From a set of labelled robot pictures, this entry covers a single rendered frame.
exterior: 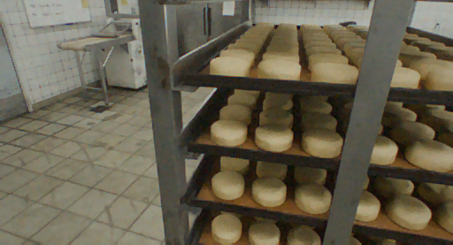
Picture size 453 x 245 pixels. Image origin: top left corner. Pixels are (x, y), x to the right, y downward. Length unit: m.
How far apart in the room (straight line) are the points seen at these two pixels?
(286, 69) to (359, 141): 0.11
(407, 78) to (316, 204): 0.19
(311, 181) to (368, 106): 0.18
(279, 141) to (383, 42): 0.16
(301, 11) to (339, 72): 5.79
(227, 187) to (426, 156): 0.25
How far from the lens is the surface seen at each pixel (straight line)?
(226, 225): 0.48
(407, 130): 0.44
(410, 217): 0.44
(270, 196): 0.40
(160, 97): 0.33
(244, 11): 0.90
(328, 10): 6.08
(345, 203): 0.37
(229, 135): 0.35
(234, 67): 0.32
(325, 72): 0.32
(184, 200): 0.41
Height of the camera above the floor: 1.59
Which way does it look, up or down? 24 degrees down
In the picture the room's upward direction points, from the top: 1 degrees clockwise
